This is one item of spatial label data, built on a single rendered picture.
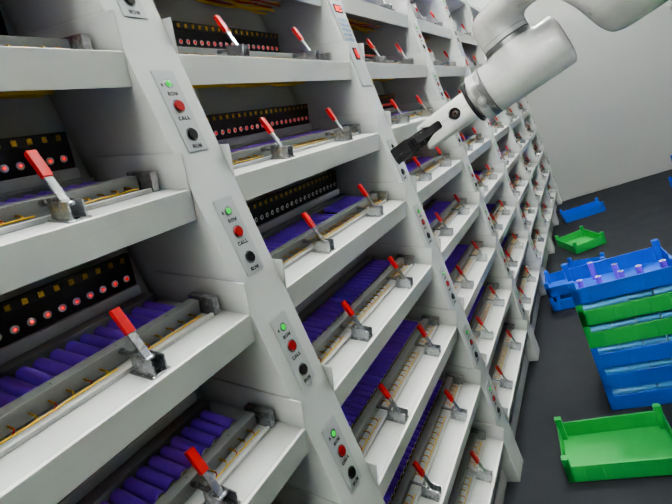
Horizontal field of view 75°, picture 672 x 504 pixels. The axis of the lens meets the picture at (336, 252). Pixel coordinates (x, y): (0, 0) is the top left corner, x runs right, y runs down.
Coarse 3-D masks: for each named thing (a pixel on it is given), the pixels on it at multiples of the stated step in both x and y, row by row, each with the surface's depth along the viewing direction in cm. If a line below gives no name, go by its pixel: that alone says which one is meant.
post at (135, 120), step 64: (0, 0) 67; (64, 0) 61; (128, 64) 59; (128, 128) 63; (192, 192) 62; (192, 256) 66; (256, 320) 65; (256, 384) 70; (320, 384) 73; (320, 448) 69
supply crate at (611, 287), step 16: (656, 240) 145; (624, 256) 151; (640, 256) 149; (656, 256) 146; (576, 272) 158; (608, 272) 154; (624, 272) 149; (656, 272) 131; (576, 288) 153; (592, 288) 139; (608, 288) 137; (624, 288) 136; (640, 288) 134; (576, 304) 142
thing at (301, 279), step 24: (336, 192) 126; (360, 192) 128; (384, 192) 122; (288, 216) 105; (384, 216) 109; (336, 240) 94; (360, 240) 97; (312, 264) 82; (336, 264) 88; (288, 288) 73; (312, 288) 80
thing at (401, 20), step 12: (348, 0) 127; (360, 0) 134; (348, 12) 128; (360, 12) 135; (372, 12) 142; (384, 12) 151; (396, 12) 160; (360, 24) 159; (372, 24) 176; (396, 24) 161
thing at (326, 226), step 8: (360, 200) 117; (376, 200) 123; (352, 208) 110; (336, 216) 104; (344, 216) 106; (352, 216) 110; (320, 224) 98; (328, 224) 99; (336, 224) 103; (344, 224) 103; (304, 232) 94; (312, 232) 93; (320, 232) 96; (296, 240) 89; (280, 248) 85; (288, 248) 86; (296, 248) 88; (272, 256) 81; (280, 256) 84; (288, 256) 84
